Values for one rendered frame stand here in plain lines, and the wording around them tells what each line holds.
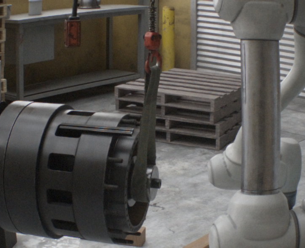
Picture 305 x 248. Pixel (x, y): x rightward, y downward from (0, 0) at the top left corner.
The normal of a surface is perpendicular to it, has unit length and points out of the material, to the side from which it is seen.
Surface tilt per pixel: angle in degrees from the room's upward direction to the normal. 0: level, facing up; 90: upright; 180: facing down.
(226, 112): 90
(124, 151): 39
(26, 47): 90
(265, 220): 77
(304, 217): 31
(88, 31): 90
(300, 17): 129
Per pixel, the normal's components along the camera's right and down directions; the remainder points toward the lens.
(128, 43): 0.74, 0.18
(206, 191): 0.00, -0.97
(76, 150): -0.20, -0.44
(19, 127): -0.15, -0.63
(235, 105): 0.87, 0.13
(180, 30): -0.66, 0.18
